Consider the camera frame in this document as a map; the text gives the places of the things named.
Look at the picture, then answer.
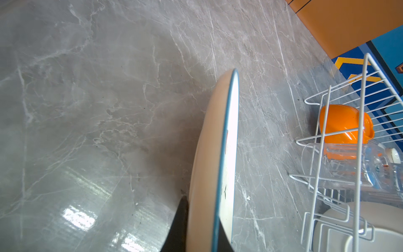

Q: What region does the blue rimmed white plate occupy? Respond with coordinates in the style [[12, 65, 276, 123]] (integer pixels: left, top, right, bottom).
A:
[[186, 69, 239, 252]]

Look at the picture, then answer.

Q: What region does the plain white plate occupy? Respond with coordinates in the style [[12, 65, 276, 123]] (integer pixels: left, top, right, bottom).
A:
[[359, 228, 403, 252]]

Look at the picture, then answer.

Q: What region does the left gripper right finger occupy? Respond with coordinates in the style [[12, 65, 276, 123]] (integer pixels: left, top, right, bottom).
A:
[[217, 222, 234, 252]]

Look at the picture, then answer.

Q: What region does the clear plastic cup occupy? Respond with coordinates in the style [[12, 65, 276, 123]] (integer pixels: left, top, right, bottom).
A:
[[301, 143, 376, 190]]

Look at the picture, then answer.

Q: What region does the white wire dish rack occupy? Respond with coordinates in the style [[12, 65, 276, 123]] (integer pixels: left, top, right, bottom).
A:
[[290, 53, 403, 252]]

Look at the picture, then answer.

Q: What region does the striped bowl white base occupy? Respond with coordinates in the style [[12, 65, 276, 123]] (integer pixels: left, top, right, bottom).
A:
[[385, 148, 403, 164]]

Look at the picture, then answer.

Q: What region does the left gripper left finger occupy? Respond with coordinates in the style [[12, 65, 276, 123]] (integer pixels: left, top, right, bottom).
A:
[[160, 196, 189, 252]]

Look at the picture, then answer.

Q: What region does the orange bowl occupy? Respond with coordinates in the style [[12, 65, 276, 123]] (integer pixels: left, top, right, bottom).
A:
[[324, 105, 375, 144]]

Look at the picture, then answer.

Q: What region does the clear faceted glass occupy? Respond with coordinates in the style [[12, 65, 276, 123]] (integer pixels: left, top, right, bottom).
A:
[[361, 141, 403, 198]]

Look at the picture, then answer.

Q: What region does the dark green rimmed plate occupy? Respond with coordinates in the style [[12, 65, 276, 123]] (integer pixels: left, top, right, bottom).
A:
[[312, 202, 403, 252]]

